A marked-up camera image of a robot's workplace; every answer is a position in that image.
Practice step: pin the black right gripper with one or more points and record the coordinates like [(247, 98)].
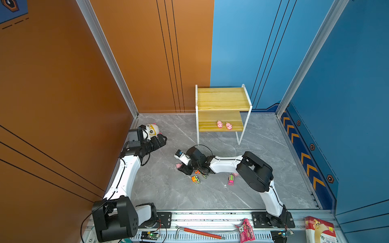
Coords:
[(184, 168)]

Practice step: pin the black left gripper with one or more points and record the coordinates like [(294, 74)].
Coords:
[(157, 145)]

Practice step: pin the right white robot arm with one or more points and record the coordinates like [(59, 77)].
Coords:
[(257, 174)]

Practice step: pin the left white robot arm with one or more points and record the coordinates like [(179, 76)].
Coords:
[(115, 217)]

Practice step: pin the plush doll pink white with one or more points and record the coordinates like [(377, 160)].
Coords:
[(152, 130)]

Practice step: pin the orange green toy truck bottom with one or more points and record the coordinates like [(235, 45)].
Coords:
[(195, 179)]

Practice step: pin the pink toy truck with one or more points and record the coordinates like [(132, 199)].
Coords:
[(231, 179)]

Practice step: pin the green circuit board left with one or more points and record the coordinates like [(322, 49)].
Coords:
[(149, 236)]

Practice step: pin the pink snack packet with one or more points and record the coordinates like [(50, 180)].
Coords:
[(246, 231)]

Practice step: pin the circuit board right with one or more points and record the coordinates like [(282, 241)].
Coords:
[(281, 236)]

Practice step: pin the red white box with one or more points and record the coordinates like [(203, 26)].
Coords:
[(319, 231)]

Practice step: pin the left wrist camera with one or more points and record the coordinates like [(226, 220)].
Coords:
[(145, 131)]

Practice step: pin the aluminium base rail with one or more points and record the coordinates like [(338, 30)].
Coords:
[(222, 223)]

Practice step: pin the red handled tool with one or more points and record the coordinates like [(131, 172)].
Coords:
[(201, 233)]

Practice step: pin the white shelf frame with wood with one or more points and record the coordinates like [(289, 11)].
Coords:
[(232, 105)]

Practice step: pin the aluminium corner post left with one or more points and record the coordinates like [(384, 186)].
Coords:
[(102, 42)]

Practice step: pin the aluminium corner post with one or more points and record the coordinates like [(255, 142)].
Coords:
[(102, 42), (319, 40)]

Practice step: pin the aluminium corner post right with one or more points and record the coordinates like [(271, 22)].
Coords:
[(319, 40)]

